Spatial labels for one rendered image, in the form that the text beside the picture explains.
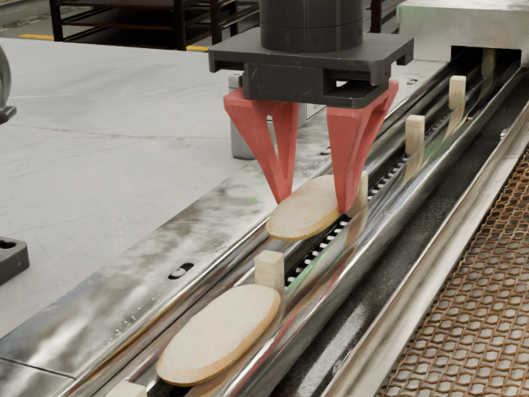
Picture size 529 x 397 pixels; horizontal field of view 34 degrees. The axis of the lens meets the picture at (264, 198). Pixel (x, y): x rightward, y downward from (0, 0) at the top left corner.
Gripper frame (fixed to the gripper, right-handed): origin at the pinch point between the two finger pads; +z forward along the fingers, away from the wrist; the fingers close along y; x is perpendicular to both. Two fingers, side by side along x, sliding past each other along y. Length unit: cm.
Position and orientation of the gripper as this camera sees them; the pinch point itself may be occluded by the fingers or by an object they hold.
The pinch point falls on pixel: (314, 193)
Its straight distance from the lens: 52.5
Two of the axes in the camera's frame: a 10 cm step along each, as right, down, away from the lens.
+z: 0.4, 9.3, 3.8
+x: 4.3, -3.6, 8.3
